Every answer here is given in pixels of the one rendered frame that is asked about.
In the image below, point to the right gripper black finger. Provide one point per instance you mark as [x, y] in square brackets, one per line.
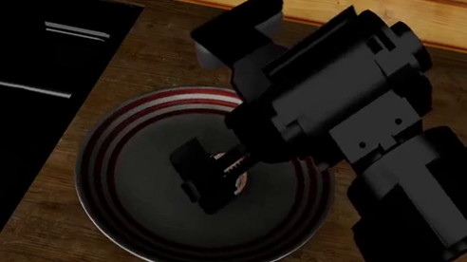
[202, 172]

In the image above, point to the round plate with red rings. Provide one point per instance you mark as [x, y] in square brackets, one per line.
[141, 216]

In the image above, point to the black stovetop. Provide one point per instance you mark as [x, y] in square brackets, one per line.
[9, 62]

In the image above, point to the black wrist camera grey ends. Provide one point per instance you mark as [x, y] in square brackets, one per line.
[241, 31]

